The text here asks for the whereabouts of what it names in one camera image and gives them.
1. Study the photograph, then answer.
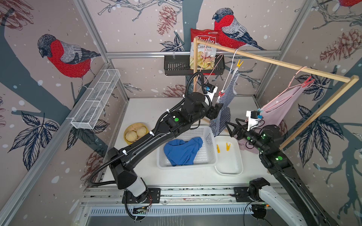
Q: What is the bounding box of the wooden clothes rack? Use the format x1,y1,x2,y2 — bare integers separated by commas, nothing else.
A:
193,38,359,149

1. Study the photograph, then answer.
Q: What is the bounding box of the striped tank top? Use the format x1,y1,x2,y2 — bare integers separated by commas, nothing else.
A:
210,67,239,137

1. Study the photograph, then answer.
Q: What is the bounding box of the red clothespin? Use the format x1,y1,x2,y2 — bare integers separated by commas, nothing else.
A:
302,76,315,88
218,90,225,97

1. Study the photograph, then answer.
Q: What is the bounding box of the pink hanger with blue top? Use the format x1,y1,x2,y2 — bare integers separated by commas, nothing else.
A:
189,51,222,74

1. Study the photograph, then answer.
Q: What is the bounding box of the white plastic tray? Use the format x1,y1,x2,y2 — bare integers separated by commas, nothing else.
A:
215,136,244,176

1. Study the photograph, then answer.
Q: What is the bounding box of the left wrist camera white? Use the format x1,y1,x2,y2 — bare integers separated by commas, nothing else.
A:
205,83,218,101

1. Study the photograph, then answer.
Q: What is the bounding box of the cassava chips bag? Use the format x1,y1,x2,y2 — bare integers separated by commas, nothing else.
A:
189,28,219,70

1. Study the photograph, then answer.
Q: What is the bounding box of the black wall basket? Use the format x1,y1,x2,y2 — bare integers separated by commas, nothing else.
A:
164,55,225,76

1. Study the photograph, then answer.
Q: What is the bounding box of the white wire mesh shelf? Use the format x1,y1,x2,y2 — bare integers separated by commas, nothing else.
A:
71,69,120,130

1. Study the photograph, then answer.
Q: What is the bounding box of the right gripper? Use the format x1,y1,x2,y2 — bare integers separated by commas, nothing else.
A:
225,117,269,155

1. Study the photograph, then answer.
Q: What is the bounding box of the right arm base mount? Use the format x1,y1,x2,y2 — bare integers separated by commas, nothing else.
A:
233,186,264,202

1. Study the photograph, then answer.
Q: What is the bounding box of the red clothespin on pink top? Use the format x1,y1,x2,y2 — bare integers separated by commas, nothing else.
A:
302,76,315,88

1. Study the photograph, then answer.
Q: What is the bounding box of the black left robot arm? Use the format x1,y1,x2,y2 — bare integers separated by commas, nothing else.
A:
88,85,223,200

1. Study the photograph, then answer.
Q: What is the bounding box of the pink tank top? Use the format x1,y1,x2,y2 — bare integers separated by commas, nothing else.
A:
237,83,307,154

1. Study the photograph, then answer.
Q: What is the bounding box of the yellow bowl with buns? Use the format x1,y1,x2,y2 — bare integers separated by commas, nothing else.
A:
123,122,149,145

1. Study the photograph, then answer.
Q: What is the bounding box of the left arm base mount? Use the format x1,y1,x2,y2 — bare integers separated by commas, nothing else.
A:
122,188,161,204

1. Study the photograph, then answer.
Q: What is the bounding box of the blue tank top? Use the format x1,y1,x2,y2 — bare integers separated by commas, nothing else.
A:
164,137,203,167

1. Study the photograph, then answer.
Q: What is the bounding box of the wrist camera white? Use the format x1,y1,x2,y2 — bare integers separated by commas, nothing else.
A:
205,83,218,101
246,110,262,131

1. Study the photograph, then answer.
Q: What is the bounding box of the white hanger with striped top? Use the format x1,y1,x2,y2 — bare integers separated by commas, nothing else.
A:
217,48,239,103

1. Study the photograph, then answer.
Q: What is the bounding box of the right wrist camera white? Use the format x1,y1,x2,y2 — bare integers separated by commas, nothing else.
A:
246,110,262,131

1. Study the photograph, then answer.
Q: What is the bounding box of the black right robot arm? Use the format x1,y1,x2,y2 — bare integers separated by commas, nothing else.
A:
226,119,337,226

